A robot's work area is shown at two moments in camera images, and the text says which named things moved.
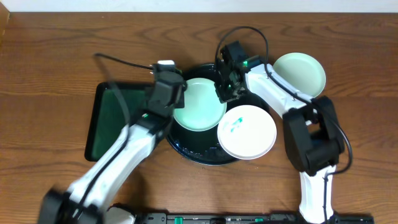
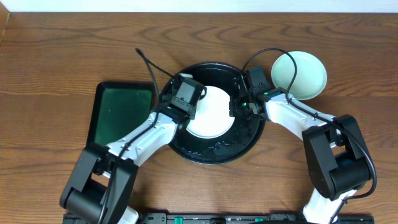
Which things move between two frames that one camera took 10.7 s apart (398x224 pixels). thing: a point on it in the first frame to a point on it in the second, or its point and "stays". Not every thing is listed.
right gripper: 224,95 to 236,111
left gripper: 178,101 to 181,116
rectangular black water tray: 115,106 stays
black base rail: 277,218 stays
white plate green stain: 247,132 to 212,117
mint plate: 203,109 to 311,78
